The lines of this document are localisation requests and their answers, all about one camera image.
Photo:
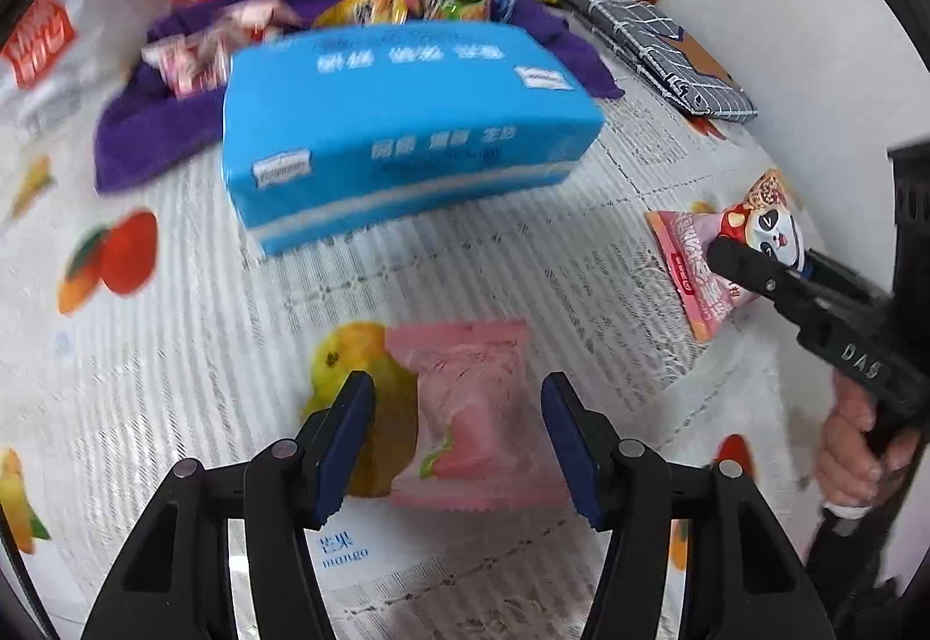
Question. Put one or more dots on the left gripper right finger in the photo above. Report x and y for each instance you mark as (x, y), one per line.
(622, 488)

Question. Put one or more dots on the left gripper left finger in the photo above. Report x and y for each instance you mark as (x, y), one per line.
(294, 486)

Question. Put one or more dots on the pink white snack packet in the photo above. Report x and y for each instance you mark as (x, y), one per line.
(481, 443)

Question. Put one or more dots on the pink panda snack bag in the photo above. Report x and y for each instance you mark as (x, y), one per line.
(718, 261)

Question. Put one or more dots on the red snack packet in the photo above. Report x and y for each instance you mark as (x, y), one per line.
(260, 20)

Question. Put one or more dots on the right hand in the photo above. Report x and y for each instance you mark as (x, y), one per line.
(846, 471)

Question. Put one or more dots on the blue tissue pack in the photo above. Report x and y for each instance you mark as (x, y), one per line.
(329, 130)

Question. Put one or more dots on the grey checked fabric box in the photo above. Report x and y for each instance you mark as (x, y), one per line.
(666, 57)

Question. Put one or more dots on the purple towel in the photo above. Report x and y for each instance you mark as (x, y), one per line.
(147, 129)

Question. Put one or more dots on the small white red packets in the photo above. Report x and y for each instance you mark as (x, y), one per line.
(193, 64)

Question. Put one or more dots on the white Miniso plastic bag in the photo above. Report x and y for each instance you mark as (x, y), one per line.
(62, 48)

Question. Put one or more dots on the yellow snack packet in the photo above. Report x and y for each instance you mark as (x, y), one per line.
(364, 13)

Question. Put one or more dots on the green snack packet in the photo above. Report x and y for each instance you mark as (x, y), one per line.
(456, 10)

